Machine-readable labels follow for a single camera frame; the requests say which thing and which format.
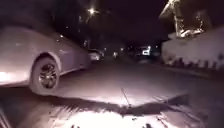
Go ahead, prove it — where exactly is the grey asphalt road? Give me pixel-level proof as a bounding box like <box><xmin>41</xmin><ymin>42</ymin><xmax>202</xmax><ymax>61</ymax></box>
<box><xmin>0</xmin><ymin>58</ymin><xmax>224</xmax><ymax>128</ymax></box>

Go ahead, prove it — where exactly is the street lamp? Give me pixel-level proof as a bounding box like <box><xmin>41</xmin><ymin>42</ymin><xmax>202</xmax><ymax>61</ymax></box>
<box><xmin>87</xmin><ymin>7</ymin><xmax>97</xmax><ymax>16</ymax></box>

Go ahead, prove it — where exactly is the silver car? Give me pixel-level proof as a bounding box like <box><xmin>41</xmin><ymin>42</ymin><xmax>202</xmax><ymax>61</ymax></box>
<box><xmin>0</xmin><ymin>25</ymin><xmax>93</xmax><ymax>96</ymax></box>

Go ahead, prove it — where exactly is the pale wall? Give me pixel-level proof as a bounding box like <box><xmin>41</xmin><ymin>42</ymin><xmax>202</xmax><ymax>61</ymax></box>
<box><xmin>161</xmin><ymin>26</ymin><xmax>224</xmax><ymax>70</ymax></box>

